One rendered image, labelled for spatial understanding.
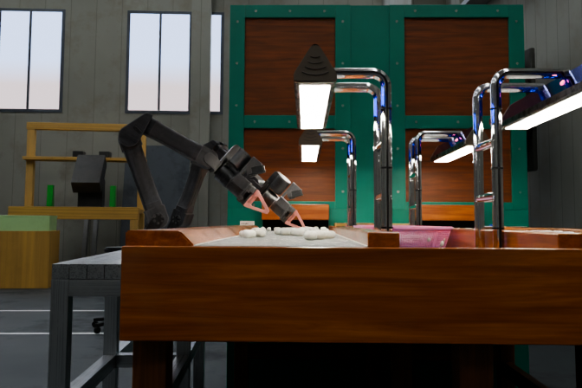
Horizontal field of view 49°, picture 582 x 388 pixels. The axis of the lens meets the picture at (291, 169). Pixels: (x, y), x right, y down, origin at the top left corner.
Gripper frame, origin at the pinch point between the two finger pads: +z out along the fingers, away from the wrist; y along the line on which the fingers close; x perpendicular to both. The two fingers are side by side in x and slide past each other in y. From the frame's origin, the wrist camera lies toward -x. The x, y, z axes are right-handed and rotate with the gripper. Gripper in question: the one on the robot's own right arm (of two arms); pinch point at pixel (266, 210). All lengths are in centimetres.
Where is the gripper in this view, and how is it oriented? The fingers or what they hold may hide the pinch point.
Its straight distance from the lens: 204.5
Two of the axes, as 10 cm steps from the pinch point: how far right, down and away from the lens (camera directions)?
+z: 7.6, 6.5, -0.7
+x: -6.5, 7.6, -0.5
